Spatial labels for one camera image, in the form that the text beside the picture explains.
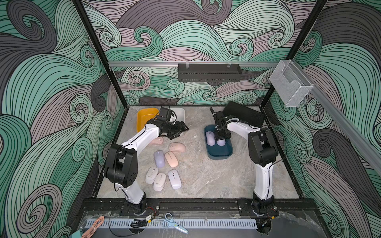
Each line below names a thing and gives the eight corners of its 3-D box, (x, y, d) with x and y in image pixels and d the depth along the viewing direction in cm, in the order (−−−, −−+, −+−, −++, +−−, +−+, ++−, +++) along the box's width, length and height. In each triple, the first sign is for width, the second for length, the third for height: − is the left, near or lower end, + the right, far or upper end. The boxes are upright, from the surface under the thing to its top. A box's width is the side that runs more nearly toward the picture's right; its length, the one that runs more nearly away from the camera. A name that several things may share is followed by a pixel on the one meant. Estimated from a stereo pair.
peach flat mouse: (172, 169, 88) (171, 168, 87) (164, 155, 94) (163, 153, 93) (180, 164, 90) (179, 163, 88) (171, 151, 96) (171, 149, 95)
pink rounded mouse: (168, 152, 95) (168, 151, 94) (169, 144, 100) (169, 142, 98) (186, 152, 95) (186, 151, 94) (186, 144, 100) (186, 142, 98)
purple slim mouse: (155, 168, 88) (154, 166, 86) (155, 152, 95) (154, 150, 93) (165, 167, 89) (164, 165, 87) (164, 151, 96) (163, 149, 94)
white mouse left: (145, 184, 83) (144, 182, 81) (148, 168, 89) (147, 166, 87) (156, 184, 83) (155, 182, 81) (158, 168, 89) (158, 166, 87)
